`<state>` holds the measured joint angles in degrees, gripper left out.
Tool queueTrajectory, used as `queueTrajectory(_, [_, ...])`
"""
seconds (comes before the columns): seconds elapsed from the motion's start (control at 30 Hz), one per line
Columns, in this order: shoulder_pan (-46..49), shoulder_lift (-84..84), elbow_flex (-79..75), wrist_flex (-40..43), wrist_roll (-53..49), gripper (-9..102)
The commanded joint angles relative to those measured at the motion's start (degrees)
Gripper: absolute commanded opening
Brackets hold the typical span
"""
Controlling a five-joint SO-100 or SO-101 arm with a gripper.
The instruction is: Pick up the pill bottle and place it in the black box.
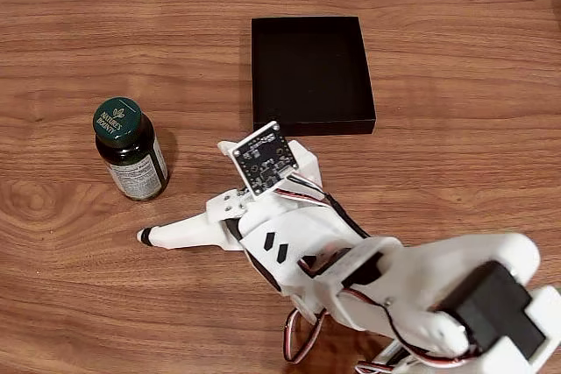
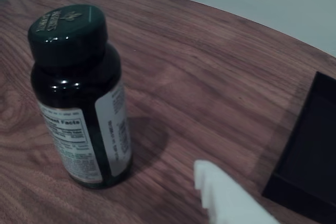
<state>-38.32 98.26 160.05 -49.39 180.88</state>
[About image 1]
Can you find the black camera board white mount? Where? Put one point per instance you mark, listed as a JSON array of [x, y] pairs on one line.
[[263, 159]]

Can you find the black shallow open box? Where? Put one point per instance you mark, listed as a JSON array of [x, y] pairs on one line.
[[311, 76]]

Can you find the green pill bottle white label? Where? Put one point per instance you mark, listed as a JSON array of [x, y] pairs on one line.
[[131, 164]]

